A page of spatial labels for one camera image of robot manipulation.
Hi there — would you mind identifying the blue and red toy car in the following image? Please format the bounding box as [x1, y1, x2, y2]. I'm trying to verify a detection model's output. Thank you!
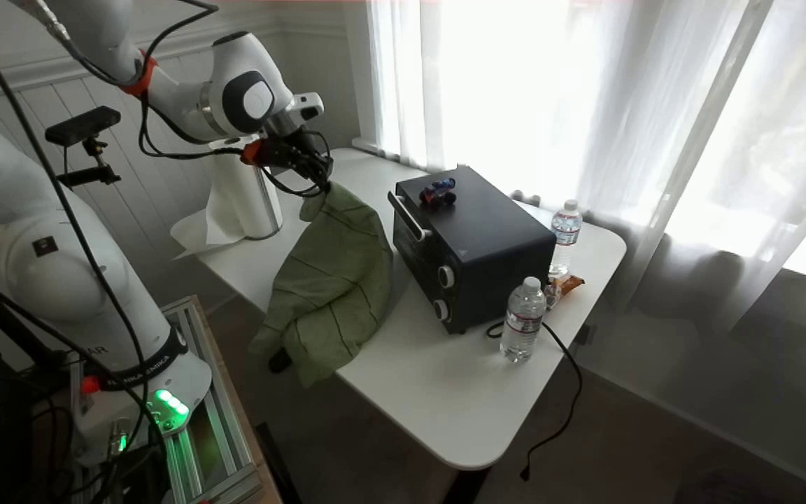
[417, 177, 458, 211]

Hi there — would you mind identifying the clear plastic water bottle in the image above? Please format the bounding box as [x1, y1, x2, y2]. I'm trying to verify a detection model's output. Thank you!
[497, 275, 547, 367]
[547, 195, 585, 253]

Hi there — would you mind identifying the white sheer curtain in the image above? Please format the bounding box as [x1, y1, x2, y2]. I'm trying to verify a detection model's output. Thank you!
[344, 0, 806, 331]

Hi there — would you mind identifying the green towel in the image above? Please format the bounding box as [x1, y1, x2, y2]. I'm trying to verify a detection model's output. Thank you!
[249, 181, 396, 393]

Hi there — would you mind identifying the white paper towel roll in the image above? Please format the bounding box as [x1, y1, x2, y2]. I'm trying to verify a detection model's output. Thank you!
[168, 150, 286, 260]

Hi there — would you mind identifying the black camera on mount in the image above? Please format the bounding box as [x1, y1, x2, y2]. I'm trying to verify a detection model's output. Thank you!
[41, 104, 125, 190]

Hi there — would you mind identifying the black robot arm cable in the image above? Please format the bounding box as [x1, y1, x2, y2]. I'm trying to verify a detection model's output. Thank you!
[133, 0, 336, 201]

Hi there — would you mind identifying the orange wrapped sweet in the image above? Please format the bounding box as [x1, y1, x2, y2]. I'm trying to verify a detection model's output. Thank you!
[553, 271, 589, 300]

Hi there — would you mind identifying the long black hanging cable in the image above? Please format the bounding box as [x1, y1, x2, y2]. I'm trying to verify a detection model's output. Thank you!
[0, 0, 158, 394]

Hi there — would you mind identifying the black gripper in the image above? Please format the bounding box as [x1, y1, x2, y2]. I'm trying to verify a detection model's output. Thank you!
[256, 128, 339, 199]

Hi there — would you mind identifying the black toaster oven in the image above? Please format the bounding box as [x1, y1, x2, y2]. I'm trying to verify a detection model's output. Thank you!
[385, 164, 560, 337]

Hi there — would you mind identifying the black oven power cord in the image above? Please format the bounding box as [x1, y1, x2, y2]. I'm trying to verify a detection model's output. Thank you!
[483, 320, 586, 485]

